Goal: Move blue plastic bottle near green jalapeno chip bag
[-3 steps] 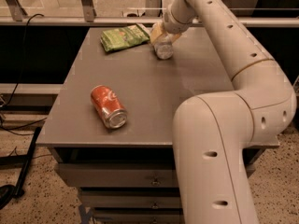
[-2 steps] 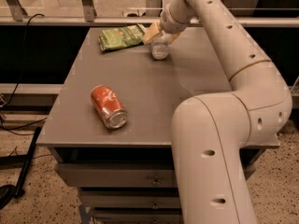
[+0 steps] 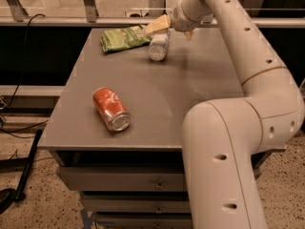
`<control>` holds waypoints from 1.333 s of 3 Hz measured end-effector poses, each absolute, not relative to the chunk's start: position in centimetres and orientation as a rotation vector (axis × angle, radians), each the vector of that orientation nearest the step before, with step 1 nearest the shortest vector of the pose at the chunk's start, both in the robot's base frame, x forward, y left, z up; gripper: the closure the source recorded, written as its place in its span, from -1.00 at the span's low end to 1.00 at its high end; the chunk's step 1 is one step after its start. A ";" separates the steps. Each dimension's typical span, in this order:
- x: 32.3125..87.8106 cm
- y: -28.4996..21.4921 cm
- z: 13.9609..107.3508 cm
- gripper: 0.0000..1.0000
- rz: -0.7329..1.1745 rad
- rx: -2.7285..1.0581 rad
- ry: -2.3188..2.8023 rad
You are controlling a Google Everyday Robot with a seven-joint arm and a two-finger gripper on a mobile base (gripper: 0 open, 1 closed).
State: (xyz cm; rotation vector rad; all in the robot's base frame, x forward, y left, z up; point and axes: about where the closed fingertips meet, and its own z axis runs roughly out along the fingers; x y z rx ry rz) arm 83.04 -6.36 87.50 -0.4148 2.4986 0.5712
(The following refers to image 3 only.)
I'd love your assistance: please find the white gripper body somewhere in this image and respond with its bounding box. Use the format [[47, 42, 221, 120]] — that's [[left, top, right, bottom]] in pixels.
[[170, 0, 203, 32]]

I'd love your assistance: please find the clear plastic water bottle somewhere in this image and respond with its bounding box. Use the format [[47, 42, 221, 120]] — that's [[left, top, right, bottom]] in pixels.
[[148, 30, 170, 61]]

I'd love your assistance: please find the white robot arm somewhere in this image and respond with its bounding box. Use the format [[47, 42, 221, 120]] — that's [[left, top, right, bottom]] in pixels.
[[144, 0, 304, 229]]

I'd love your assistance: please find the green jalapeno chip bag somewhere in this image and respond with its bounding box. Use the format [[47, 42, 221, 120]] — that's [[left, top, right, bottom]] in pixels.
[[101, 25, 153, 52]]

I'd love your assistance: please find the red soda can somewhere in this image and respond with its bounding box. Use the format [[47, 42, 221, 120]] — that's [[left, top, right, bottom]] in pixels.
[[93, 87, 131, 132]]

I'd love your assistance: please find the grey drawer cabinet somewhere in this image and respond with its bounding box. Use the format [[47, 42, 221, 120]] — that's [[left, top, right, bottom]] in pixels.
[[39, 29, 281, 229]]

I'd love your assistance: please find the black stand base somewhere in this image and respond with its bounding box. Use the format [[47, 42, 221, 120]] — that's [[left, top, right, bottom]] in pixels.
[[0, 129, 44, 216]]

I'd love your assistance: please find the black cable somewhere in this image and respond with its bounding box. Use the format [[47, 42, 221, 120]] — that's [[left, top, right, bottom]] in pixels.
[[0, 13, 50, 140]]

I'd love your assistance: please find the metal railing frame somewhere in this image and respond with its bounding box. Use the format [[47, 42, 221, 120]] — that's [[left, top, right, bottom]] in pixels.
[[1, 0, 305, 29]]

